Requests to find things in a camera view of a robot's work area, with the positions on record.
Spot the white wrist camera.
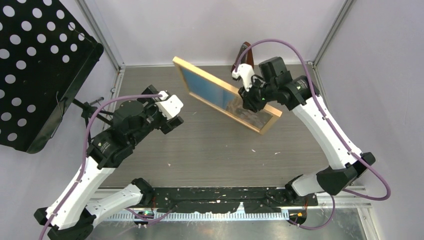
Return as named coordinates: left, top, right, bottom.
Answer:
left=231, top=63, right=255, bottom=92
left=154, top=90, right=184, bottom=120

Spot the black tripod stand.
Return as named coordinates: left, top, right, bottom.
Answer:
left=72, top=99, right=113, bottom=127

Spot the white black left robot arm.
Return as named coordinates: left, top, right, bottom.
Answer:
left=34, top=85, right=184, bottom=240

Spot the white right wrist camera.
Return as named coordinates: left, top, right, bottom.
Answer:
left=231, top=63, right=255, bottom=92

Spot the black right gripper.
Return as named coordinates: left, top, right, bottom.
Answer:
left=237, top=76, right=276, bottom=113

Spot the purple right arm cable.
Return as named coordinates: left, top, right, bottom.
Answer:
left=233, top=38, right=392, bottom=231

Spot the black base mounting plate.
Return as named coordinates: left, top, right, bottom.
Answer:
left=134, top=186, right=318, bottom=214

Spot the black perforated music stand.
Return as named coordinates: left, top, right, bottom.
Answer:
left=0, top=0, right=104, bottom=154

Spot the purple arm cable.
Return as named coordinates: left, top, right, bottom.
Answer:
left=233, top=38, right=392, bottom=231
left=38, top=94, right=175, bottom=240

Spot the aluminium rail front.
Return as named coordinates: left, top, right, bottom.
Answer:
left=70, top=188, right=373, bottom=222

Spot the light wooden picture frame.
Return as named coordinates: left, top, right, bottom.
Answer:
left=172, top=56, right=283, bottom=135

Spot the brown wooden metronome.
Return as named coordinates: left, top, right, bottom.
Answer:
left=230, top=41, right=255, bottom=73

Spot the landscape photo print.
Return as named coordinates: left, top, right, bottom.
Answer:
left=182, top=69, right=272, bottom=129

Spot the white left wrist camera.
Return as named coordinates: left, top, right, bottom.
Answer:
left=154, top=90, right=184, bottom=120

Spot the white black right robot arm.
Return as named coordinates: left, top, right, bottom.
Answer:
left=232, top=57, right=376, bottom=205

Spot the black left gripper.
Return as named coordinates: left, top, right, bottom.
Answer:
left=130, top=85, right=184, bottom=146

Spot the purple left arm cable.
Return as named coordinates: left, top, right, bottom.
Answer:
left=38, top=94, right=175, bottom=240

